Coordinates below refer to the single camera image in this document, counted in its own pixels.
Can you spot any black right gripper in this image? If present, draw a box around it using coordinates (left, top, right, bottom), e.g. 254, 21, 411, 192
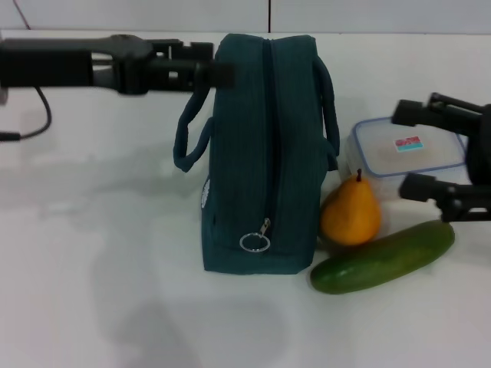
390, 91, 491, 225

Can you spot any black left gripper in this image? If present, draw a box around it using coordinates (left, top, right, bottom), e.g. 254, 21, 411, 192
0, 33, 158, 97

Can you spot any clear container with blue lid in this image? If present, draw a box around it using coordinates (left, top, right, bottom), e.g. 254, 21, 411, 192
347, 116, 471, 202

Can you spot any dark teal insulated lunch bag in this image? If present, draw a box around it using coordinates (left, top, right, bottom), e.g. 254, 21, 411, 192
174, 33, 341, 275

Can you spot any yellow orange pear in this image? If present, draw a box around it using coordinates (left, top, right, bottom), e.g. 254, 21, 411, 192
320, 168, 382, 246

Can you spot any green cucumber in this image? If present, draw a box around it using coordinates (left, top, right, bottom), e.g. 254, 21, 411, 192
309, 220, 456, 296

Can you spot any left arm cable with connector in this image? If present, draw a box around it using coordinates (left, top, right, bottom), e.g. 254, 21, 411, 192
0, 87, 53, 143

